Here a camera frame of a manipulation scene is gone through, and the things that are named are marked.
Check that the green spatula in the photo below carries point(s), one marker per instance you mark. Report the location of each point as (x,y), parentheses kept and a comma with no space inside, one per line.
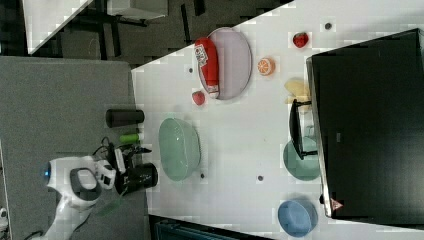
(113,205)

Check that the toy peeled banana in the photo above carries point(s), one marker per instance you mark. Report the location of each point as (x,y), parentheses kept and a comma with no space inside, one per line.
(298,91)

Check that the green marker cylinder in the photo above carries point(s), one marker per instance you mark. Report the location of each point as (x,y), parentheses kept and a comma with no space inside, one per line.
(131,138)

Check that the toy orange slice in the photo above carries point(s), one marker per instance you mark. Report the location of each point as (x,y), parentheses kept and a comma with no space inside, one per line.
(266,66)

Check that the black cylinder post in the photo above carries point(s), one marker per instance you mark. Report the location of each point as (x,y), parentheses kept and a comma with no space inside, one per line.
(123,117)

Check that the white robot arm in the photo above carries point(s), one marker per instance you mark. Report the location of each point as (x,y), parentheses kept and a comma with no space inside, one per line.
(80,181)

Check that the toy strawberry far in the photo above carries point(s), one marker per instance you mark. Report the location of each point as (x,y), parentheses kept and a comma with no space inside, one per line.
(300,39)

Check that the toy strawberry near plate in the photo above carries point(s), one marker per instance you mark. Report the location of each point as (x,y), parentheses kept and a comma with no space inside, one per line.
(198,98)

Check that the black toaster oven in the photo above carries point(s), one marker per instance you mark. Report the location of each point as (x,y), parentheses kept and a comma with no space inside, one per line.
(368,115)

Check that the green mug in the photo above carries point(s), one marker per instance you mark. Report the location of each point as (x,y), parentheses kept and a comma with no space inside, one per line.
(306,168)

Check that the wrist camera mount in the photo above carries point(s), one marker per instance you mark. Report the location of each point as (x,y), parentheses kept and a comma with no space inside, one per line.
(116,159)

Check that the blue bowl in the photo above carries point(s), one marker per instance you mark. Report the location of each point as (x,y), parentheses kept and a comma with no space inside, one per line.
(297,217)

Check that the black cylinder cup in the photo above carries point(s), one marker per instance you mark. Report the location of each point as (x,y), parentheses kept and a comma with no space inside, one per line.
(137,178)

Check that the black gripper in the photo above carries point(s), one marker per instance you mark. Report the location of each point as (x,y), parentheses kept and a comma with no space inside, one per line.
(130,150)

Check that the green plastic strainer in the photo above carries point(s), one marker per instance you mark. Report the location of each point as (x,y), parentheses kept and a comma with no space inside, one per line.
(179,148)

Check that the grey round plate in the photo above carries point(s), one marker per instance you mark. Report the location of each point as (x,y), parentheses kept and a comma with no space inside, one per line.
(235,62)

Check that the red ketchup bottle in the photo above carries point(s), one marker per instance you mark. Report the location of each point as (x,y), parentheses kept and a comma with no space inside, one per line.
(207,58)

